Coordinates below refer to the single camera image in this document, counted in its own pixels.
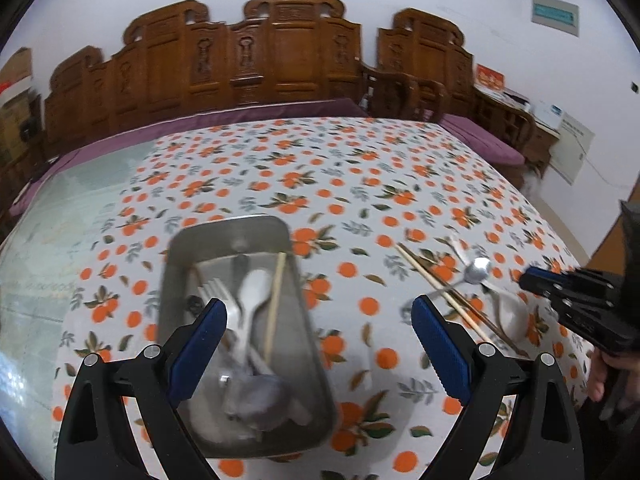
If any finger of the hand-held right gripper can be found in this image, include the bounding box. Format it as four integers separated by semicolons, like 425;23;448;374
520;276;571;318
530;268;618;288

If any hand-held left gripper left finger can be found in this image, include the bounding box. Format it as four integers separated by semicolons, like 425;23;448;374
54;297;228;480

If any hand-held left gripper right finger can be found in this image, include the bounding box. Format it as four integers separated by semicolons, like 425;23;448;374
411;294;586;480

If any light wooden chopstick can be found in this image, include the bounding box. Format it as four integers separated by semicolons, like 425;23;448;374
401;245;497;340
263;252;287;365
396;243;493;343

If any white plastic spoon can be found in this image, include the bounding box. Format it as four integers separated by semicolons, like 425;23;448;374
235;269;273;346

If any rectangular metal tray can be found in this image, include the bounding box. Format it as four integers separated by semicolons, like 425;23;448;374
157;215;338;460

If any person's right hand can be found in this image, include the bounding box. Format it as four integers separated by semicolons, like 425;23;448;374
586;349;618;403

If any wooden side table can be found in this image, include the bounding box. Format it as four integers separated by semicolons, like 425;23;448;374
472;85;561;171

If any purple armchair cushion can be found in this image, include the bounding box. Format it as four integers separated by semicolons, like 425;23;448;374
440;113;526;167

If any white electronic device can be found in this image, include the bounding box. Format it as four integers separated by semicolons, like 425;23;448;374
530;101;563;128

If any black and white box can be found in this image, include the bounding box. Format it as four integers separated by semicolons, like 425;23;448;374
500;87;531;108

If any orange print tablecloth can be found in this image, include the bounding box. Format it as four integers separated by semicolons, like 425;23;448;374
50;116;593;480

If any red gift box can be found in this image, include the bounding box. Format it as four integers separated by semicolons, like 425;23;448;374
475;64;506;92

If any purple sofa cushion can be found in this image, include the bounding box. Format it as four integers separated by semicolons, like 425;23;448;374
10;99;371;213

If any carved wooden armchair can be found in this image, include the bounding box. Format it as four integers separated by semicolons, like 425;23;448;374
377;7;538;181

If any large cardboard box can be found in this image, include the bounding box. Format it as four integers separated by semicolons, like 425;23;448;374
0;95;43;161

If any carved wooden sofa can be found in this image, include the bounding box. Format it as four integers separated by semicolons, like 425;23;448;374
5;0;416;211

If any small cardboard box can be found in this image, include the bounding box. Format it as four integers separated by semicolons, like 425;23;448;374
0;47;33;91

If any white wall cable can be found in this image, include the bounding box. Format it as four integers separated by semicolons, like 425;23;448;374
582;150;640;191

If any beige wall cabinet door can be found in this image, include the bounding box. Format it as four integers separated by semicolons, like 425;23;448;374
549;114;597;186

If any grey wall panel green label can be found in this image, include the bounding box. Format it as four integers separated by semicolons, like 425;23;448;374
530;0;581;37

